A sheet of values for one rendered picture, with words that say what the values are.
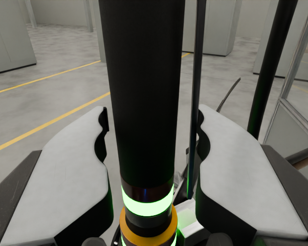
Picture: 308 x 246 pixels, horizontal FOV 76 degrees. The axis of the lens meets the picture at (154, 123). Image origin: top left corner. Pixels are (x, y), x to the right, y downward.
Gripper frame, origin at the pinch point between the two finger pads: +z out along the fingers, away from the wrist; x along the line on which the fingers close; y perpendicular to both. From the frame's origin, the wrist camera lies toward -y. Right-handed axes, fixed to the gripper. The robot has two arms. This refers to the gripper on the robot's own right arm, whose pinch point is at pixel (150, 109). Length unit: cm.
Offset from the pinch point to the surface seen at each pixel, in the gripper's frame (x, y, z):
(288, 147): 86, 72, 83
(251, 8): 518, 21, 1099
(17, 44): -345, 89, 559
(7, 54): -363, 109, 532
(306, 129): 85, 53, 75
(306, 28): 90, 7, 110
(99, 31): -135, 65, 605
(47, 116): -162, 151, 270
